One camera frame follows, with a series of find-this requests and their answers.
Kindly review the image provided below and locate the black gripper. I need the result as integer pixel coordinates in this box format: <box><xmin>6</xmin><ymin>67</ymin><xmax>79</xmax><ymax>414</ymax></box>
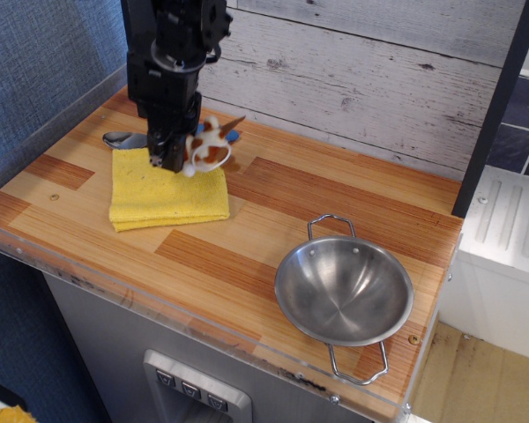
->
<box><xmin>127</xmin><ymin>48</ymin><xmax>203</xmax><ymax>173</ymax></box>

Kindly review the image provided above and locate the spotted plush animal toy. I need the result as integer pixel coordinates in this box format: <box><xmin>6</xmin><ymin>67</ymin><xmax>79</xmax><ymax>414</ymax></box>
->
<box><xmin>182</xmin><ymin>115</ymin><xmax>245</xmax><ymax>177</ymax></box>

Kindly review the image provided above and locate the steel bowl with handles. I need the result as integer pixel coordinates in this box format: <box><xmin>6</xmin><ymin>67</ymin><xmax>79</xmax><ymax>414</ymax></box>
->
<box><xmin>274</xmin><ymin>215</ymin><xmax>414</xmax><ymax>386</ymax></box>

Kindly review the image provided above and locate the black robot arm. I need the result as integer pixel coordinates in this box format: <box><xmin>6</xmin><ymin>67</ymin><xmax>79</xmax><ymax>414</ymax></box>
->
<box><xmin>121</xmin><ymin>1</ymin><xmax>233</xmax><ymax>173</ymax></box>

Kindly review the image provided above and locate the folded yellow towel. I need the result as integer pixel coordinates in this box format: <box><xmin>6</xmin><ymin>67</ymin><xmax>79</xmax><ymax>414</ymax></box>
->
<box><xmin>108</xmin><ymin>149</ymin><xmax>230</xmax><ymax>232</ymax></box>

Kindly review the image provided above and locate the grey control panel with buttons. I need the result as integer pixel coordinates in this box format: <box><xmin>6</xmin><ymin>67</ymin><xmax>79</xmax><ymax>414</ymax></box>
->
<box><xmin>143</xmin><ymin>349</ymin><xmax>253</xmax><ymax>422</ymax></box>

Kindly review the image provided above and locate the yellow object bottom left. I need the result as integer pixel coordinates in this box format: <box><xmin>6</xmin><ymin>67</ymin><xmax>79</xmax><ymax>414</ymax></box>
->
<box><xmin>0</xmin><ymin>406</ymin><xmax>37</xmax><ymax>423</ymax></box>

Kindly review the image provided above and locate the white ribbed appliance top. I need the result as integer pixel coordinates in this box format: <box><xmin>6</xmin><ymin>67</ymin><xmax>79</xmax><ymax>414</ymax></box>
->
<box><xmin>459</xmin><ymin>166</ymin><xmax>529</xmax><ymax>273</ymax></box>

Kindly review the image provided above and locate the blue handled metal spoon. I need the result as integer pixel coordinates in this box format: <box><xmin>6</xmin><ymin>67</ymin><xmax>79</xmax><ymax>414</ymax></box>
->
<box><xmin>101</xmin><ymin>129</ymin><xmax>242</xmax><ymax>149</ymax></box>

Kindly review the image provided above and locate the black left vertical post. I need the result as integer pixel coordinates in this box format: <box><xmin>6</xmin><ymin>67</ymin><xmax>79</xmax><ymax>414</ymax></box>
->
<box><xmin>121</xmin><ymin>0</ymin><xmax>155</xmax><ymax>118</ymax></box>

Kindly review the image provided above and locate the black vertical post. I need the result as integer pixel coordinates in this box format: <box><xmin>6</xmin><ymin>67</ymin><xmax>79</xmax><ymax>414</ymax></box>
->
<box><xmin>451</xmin><ymin>0</ymin><xmax>529</xmax><ymax>218</ymax></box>
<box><xmin>121</xmin><ymin>0</ymin><xmax>155</xmax><ymax>118</ymax></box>

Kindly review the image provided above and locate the black right vertical post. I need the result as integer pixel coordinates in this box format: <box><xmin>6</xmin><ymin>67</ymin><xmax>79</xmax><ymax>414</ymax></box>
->
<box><xmin>451</xmin><ymin>0</ymin><xmax>529</xmax><ymax>218</ymax></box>

